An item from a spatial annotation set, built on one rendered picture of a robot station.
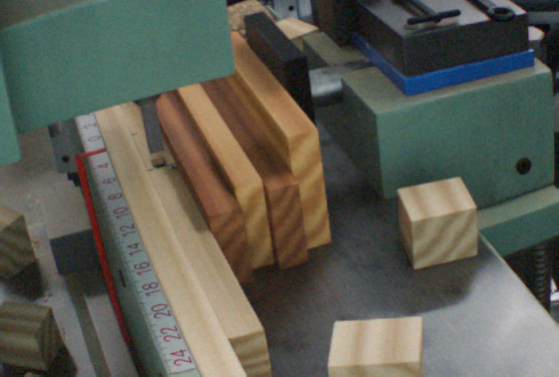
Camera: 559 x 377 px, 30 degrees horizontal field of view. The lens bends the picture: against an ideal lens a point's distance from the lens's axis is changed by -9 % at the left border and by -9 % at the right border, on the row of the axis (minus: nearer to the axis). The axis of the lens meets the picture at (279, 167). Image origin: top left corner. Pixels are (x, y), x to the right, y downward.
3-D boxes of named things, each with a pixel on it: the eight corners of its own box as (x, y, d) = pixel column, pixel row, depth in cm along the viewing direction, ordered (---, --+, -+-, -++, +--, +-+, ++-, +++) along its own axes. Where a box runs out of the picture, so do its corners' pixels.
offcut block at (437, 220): (477, 255, 63) (477, 206, 61) (413, 270, 62) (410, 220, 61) (461, 223, 66) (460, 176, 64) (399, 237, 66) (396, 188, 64)
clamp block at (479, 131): (558, 188, 73) (556, 72, 69) (388, 243, 71) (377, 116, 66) (472, 104, 86) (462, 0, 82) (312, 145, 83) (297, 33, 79)
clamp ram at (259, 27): (411, 163, 72) (398, 36, 68) (301, 193, 70) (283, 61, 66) (360, 108, 80) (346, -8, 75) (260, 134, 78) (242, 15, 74)
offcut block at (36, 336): (64, 342, 76) (51, 305, 75) (48, 371, 73) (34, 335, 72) (16, 335, 78) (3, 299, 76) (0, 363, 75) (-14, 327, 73)
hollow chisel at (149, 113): (164, 151, 68) (151, 76, 66) (150, 154, 68) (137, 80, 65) (161, 144, 69) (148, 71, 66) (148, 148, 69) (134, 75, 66)
